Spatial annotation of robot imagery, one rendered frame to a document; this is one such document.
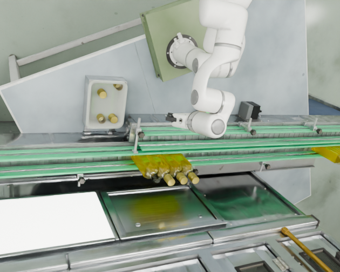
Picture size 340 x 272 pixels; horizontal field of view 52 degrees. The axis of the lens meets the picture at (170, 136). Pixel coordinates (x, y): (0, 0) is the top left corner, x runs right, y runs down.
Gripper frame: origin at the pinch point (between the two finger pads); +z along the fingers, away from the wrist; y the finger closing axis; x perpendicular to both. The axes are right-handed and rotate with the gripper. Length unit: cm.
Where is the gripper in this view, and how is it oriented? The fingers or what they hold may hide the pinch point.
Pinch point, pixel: (177, 117)
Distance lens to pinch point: 133.5
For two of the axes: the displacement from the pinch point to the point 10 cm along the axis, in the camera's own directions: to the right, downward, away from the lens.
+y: 9.0, -0.2, 4.3
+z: -4.3, -1.5, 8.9
